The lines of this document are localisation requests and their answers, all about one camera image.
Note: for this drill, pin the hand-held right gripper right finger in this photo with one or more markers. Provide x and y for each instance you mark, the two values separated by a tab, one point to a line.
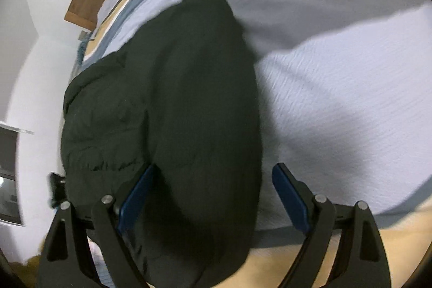
292	200

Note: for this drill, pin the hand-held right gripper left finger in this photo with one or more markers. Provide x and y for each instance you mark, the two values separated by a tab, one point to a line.
136	200

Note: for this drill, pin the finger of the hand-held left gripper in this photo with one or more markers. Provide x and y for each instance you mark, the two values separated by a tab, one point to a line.
56	188

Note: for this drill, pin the black puffer coat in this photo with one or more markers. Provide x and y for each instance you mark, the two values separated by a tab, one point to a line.
185	105

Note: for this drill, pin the white low shelf unit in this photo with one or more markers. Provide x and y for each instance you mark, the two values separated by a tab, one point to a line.
8	173

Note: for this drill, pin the striped duvet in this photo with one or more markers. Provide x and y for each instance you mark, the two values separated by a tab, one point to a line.
337	89

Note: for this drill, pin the teal cloth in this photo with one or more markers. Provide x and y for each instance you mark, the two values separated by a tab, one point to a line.
82	51

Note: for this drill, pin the brown wall switch panel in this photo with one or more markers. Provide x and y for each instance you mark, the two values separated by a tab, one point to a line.
83	35

